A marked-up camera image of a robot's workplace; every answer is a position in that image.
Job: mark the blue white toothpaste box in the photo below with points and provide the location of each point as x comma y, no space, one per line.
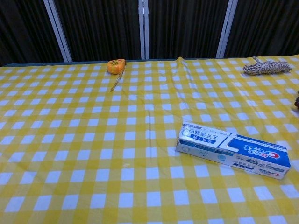
233,149

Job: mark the orange tape measure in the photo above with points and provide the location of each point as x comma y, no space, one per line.
115,65

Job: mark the yellow white checkered tablecloth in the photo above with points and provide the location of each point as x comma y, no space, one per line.
93,144

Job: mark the black pleated curtain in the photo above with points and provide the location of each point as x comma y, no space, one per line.
100,28

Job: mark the dark brown round object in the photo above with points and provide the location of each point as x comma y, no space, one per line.
297,102

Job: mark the white metal frame post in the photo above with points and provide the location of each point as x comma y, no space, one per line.
143,29
225,28
58,30

